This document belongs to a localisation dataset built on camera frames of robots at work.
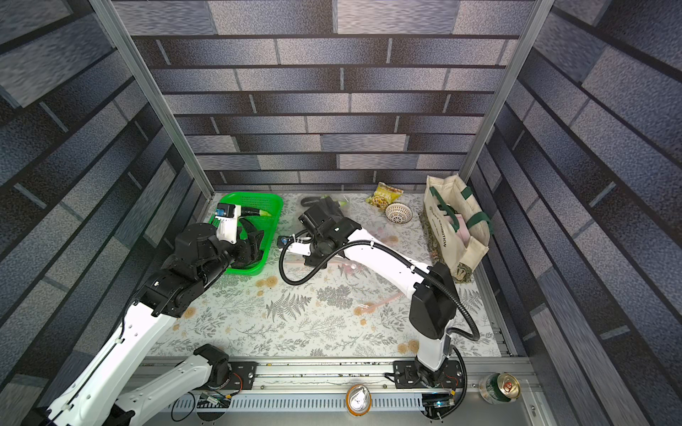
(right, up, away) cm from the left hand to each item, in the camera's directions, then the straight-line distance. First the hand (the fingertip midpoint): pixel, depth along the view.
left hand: (252, 228), depth 68 cm
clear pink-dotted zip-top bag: (+25, +9, +45) cm, 52 cm away
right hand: (+13, -7, +13) cm, 20 cm away
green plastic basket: (-7, +9, +38) cm, 40 cm away
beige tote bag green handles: (+62, 0, +15) cm, 64 cm away
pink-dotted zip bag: (+32, -24, +21) cm, 46 cm away
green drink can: (+62, -39, -5) cm, 74 cm away
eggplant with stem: (+9, +10, +45) cm, 47 cm away
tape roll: (+28, -41, -7) cm, 50 cm away
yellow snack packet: (+42, +12, +45) cm, 63 cm away
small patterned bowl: (+48, +5, +42) cm, 64 cm away
